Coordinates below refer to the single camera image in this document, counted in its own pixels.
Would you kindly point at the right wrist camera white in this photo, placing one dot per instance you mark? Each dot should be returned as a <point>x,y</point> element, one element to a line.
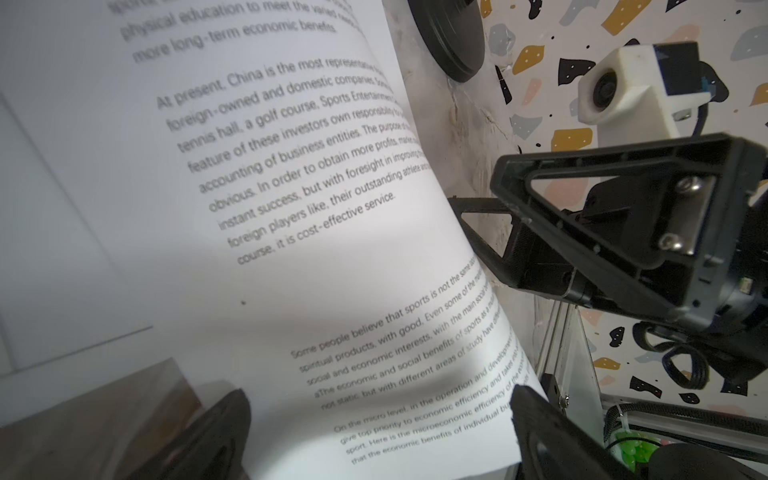
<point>639,93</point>

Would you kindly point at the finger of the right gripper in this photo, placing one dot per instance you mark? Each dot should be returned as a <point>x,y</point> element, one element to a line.
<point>515,255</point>

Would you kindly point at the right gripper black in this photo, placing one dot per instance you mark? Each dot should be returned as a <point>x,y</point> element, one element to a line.
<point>663,232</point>

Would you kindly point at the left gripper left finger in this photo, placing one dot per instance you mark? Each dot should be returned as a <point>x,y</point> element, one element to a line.
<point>212,447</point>

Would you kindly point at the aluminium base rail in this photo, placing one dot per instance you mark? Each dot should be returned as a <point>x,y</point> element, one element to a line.
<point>603,382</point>

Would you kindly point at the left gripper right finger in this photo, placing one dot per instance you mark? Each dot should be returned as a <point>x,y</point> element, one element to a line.
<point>553,447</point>

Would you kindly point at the printed paper sheet with diagram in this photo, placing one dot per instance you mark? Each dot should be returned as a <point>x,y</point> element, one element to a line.
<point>69,321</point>

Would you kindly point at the printed paper sheet bottom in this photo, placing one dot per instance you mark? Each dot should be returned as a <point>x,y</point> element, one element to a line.
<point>251,169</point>

